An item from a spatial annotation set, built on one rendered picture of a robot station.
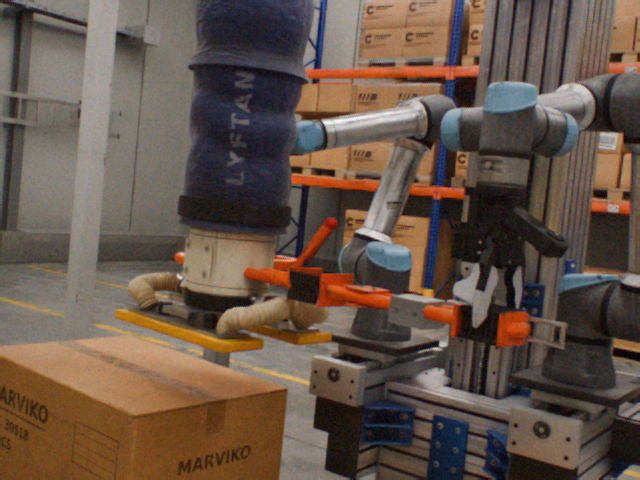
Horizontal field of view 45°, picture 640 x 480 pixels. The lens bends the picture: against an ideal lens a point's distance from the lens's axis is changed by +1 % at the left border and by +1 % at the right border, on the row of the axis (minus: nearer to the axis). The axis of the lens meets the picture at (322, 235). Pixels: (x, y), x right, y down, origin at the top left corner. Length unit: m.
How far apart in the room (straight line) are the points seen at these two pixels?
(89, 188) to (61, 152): 7.40
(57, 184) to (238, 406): 10.55
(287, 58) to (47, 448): 0.93
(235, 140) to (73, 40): 10.83
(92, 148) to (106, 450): 3.29
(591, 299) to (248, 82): 0.82
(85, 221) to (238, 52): 3.31
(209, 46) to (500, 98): 0.59
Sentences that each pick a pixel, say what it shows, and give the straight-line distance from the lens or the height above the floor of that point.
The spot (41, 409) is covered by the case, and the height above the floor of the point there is 0.88.
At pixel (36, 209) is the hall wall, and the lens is 11.90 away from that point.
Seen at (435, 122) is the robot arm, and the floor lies 1.58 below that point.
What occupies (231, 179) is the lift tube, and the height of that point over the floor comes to 1.39.
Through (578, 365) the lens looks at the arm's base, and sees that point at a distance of 1.71.
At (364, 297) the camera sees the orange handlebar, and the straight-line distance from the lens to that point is 1.29.
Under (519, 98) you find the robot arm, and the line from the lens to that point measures 1.17.
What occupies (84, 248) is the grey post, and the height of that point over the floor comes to 0.93.
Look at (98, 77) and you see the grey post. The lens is 4.73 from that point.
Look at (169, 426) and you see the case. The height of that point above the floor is 0.91.
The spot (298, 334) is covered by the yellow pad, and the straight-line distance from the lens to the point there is 1.52.
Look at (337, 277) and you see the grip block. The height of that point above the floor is 1.24.
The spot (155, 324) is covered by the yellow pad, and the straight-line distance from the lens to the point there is 1.53.
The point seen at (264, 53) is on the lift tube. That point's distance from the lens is 1.48.
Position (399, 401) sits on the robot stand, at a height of 0.91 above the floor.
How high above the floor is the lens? 1.38
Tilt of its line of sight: 3 degrees down
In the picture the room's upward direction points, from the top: 6 degrees clockwise
